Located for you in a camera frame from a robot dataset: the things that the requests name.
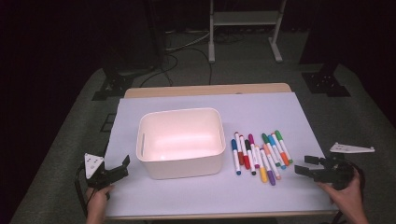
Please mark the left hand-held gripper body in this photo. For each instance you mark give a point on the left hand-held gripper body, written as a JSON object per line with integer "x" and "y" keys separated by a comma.
{"x": 93, "y": 165}

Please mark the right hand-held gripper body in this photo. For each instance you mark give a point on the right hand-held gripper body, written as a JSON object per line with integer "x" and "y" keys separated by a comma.
{"x": 336, "y": 172}

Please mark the orange marker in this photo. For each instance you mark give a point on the orange marker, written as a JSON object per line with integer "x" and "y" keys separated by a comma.
{"x": 284, "y": 158}

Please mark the purple marker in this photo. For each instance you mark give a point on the purple marker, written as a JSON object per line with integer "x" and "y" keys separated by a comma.
{"x": 271, "y": 179}

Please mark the yellow marker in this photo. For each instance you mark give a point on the yellow marker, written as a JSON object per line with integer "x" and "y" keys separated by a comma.
{"x": 263, "y": 175}

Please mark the peach marker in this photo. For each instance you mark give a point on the peach marker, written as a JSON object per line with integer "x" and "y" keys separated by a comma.
{"x": 267, "y": 149}

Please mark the light blue marker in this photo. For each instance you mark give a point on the light blue marker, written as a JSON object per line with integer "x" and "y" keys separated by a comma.
{"x": 272, "y": 140}

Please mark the dark green marker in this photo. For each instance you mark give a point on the dark green marker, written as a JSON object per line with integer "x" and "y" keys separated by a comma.
{"x": 265, "y": 138}

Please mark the white plastic bin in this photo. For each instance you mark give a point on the white plastic bin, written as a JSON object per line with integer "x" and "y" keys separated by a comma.
{"x": 180, "y": 168}

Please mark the red marker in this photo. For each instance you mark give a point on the red marker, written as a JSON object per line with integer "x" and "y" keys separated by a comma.
{"x": 246, "y": 163}

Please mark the black marker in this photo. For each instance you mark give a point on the black marker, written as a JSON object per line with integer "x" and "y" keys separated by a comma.
{"x": 248, "y": 146}

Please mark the magenta marker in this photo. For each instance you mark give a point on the magenta marker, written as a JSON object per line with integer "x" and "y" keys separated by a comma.
{"x": 251, "y": 139}

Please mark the person's right hand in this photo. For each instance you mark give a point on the person's right hand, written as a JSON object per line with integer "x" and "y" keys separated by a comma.
{"x": 350, "y": 199}

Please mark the person's left hand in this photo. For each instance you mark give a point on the person's left hand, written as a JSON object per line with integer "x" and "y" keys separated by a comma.
{"x": 97, "y": 200}

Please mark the floor socket plate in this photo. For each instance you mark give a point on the floor socket plate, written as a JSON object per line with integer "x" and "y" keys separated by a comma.
{"x": 108, "y": 123}

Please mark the black metal stand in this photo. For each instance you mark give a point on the black metal stand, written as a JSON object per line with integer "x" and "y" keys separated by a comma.
{"x": 325, "y": 84}
{"x": 113, "y": 85}

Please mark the wooden table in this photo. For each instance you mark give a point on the wooden table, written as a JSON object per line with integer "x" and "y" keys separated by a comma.
{"x": 202, "y": 90}

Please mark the white metal frame stand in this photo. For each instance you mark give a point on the white metal frame stand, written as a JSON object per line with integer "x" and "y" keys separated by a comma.
{"x": 246, "y": 18}

